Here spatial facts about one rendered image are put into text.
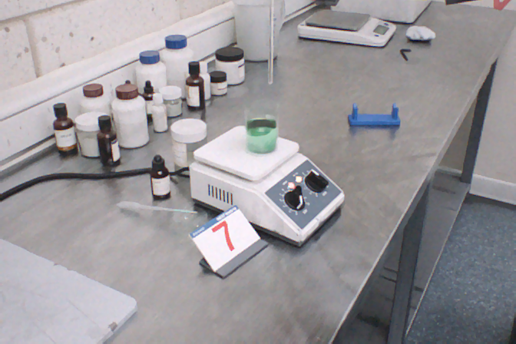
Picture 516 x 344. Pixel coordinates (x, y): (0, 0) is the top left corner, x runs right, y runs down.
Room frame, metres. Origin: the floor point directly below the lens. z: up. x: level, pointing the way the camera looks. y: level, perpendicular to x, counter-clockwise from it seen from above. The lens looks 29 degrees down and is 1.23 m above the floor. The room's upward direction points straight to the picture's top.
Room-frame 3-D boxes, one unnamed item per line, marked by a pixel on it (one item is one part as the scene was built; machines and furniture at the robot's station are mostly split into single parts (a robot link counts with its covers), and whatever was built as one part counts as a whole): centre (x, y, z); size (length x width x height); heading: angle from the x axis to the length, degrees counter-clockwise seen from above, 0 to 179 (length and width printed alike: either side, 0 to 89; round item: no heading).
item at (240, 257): (0.60, 0.04, 0.77); 0.09 x 0.06 x 0.04; 140
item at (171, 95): (1.05, 0.18, 0.78); 0.05 x 0.05 x 0.05
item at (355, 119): (1.01, -0.23, 0.77); 0.10 x 0.03 x 0.04; 90
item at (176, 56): (1.15, 0.18, 0.81); 0.07 x 0.07 x 0.13
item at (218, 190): (0.71, 0.00, 0.79); 0.22 x 0.13 x 0.08; 55
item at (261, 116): (0.72, 0.00, 0.87); 0.06 x 0.05 x 0.08; 174
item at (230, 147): (0.73, 0.02, 0.83); 0.12 x 0.12 x 0.01; 55
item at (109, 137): (0.85, 0.26, 0.79); 0.03 x 0.03 x 0.08
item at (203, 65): (1.13, 0.12, 0.79); 0.03 x 0.03 x 0.08
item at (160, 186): (0.74, 0.16, 0.78); 0.03 x 0.03 x 0.07
